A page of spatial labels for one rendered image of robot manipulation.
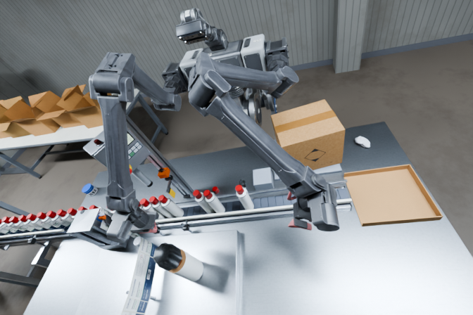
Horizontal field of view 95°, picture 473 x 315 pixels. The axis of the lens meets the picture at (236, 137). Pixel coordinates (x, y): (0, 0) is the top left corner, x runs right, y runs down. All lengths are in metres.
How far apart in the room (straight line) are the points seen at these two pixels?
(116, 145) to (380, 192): 1.15
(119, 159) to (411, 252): 1.14
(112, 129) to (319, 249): 0.95
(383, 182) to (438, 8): 2.77
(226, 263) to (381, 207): 0.75
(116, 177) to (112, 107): 0.22
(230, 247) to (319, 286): 0.40
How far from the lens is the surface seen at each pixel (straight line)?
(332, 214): 0.66
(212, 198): 1.09
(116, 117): 0.71
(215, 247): 1.18
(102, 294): 1.46
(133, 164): 1.06
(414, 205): 1.28
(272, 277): 1.13
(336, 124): 1.13
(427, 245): 1.23
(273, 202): 1.18
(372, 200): 1.25
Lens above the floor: 1.93
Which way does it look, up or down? 45 degrees down
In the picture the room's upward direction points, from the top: 24 degrees counter-clockwise
